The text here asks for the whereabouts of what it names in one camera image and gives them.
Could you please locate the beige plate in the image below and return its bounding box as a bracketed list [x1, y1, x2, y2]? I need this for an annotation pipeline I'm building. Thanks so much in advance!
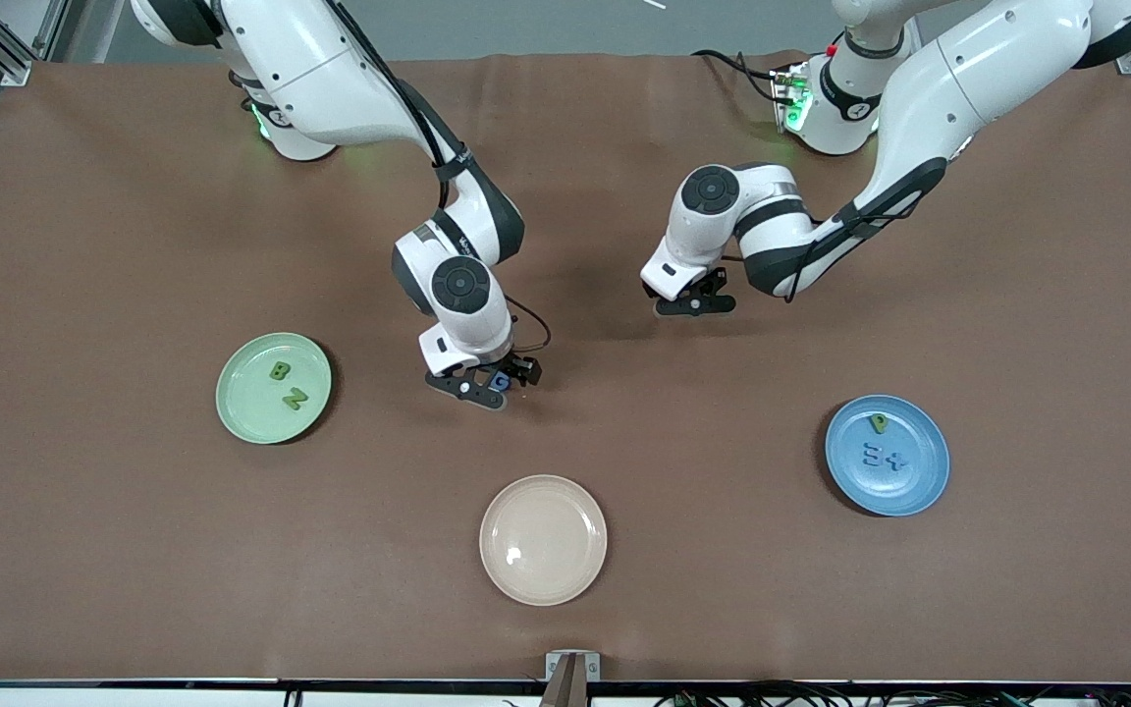
[479, 474, 609, 607]

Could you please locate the silver base connector box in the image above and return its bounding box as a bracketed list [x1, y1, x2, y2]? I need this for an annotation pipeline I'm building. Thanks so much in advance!
[770, 61, 814, 134]

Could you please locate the light green plate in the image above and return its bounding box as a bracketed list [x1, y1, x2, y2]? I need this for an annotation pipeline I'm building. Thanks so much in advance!
[215, 332, 333, 445]

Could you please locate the blue plate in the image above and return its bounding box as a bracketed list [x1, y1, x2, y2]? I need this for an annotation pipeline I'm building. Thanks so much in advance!
[825, 395, 950, 517]

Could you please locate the black table edge strip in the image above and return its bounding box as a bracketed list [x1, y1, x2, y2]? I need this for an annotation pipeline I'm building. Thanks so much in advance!
[0, 676, 1131, 691]

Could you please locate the brown table mat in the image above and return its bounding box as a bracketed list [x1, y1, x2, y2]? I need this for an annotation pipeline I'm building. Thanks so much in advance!
[0, 49, 1131, 685]

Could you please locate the black base cable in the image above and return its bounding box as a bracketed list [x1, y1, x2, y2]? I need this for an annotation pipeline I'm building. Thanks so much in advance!
[691, 49, 784, 104]

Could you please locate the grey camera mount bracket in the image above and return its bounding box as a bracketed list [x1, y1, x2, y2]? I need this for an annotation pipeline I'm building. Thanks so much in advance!
[544, 650, 602, 681]

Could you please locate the tan camera stand post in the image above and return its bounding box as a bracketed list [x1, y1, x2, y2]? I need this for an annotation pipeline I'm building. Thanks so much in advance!
[538, 656, 591, 707]

